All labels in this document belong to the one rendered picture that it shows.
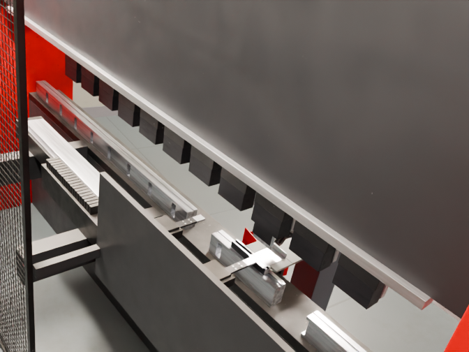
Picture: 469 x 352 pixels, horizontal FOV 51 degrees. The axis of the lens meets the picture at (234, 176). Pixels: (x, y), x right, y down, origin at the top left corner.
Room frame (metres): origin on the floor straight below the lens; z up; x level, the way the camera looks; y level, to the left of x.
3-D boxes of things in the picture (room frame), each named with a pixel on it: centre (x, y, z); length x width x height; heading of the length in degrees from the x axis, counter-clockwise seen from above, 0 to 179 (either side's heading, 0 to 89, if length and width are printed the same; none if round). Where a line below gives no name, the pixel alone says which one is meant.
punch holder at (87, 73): (2.52, 0.84, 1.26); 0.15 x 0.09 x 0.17; 46
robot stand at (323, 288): (2.30, -0.57, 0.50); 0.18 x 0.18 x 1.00; 40
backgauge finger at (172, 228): (1.69, 0.19, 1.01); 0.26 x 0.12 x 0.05; 136
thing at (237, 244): (1.60, -0.12, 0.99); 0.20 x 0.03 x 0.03; 46
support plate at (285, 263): (1.68, -0.26, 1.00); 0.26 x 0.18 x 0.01; 136
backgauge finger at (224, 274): (1.46, -0.05, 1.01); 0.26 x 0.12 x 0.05; 136
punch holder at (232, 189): (1.69, -0.03, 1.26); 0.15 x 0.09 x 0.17; 46
